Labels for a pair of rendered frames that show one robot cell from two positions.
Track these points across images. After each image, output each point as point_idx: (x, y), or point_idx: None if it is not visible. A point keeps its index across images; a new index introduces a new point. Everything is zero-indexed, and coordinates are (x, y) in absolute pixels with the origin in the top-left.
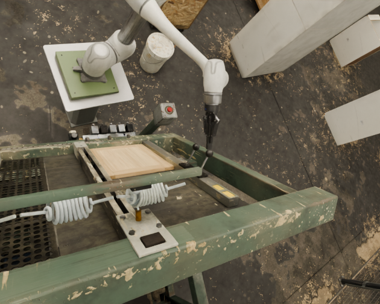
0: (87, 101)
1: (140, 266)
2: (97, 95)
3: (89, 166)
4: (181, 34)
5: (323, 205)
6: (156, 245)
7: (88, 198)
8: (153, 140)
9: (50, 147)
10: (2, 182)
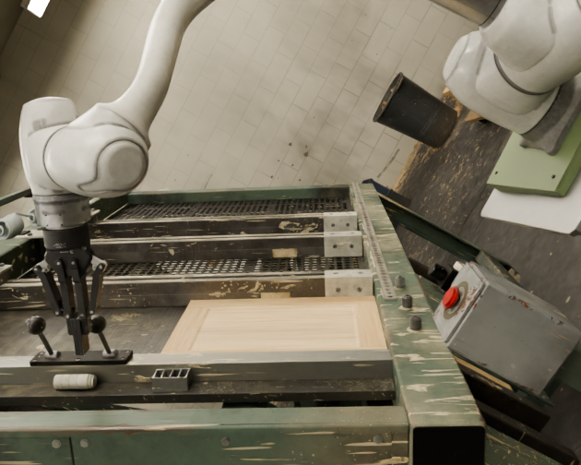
0: (511, 201)
1: None
2: (521, 189)
3: (201, 274)
4: (150, 25)
5: None
6: None
7: None
8: (394, 371)
9: (370, 264)
10: (263, 261)
